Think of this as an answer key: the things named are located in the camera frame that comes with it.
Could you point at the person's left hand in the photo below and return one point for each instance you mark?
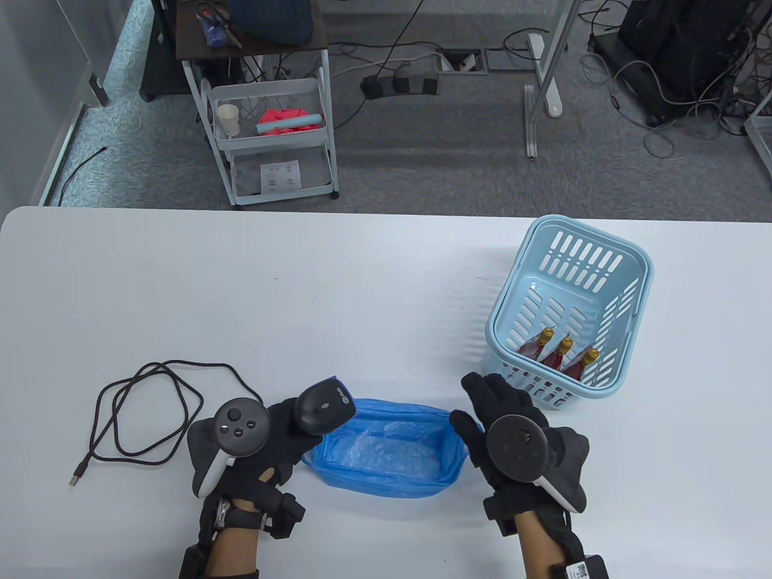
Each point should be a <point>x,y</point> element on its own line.
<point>283,446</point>

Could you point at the grey metal rail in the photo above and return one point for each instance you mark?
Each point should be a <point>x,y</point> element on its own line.
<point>530,120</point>

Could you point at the pink cloth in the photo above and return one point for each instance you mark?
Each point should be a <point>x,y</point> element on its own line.
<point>280,117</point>

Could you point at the person's right forearm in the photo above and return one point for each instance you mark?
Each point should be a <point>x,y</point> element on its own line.
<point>537,549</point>

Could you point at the white metal frame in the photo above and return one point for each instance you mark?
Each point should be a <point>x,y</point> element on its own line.
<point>760,129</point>

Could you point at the white utility cart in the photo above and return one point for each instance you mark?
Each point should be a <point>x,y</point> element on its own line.
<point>253,51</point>

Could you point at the light blue plastic basket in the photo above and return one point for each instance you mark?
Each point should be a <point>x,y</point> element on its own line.
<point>537,289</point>

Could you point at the black cabinet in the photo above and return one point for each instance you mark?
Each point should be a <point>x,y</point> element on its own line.
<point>160,60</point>

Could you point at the printed paper sheet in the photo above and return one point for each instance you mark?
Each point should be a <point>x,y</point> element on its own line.
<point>280,176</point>

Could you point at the grey black hand controller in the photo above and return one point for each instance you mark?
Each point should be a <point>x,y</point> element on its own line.
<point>241,428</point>
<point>518,446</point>

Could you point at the black blue barcode scanner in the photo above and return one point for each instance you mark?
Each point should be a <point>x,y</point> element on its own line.
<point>322,410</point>

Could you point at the blue plastic bag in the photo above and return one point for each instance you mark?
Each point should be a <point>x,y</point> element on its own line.
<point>392,458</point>

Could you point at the black equipment pile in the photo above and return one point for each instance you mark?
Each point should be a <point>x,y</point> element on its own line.
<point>681,42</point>

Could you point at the white paper cup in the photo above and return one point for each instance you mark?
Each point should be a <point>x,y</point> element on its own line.
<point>229,120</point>

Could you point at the person's left forearm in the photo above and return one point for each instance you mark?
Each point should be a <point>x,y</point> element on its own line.
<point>232,552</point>

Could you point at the dark blue fabric bag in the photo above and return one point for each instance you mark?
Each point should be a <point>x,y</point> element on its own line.
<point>271,21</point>

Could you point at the teal tube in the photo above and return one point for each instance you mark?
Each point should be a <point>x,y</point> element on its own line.
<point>289,123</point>

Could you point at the white desk leg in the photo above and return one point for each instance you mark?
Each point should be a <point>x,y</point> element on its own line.
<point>546,66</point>

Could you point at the red ketchup package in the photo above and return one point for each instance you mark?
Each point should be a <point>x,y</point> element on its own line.
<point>576,367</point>
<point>534,347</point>
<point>555,357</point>

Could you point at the person's right hand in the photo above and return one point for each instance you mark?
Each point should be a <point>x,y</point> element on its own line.
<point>500,395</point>

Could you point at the floor socket box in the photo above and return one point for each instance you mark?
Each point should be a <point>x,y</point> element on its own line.
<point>461,61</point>

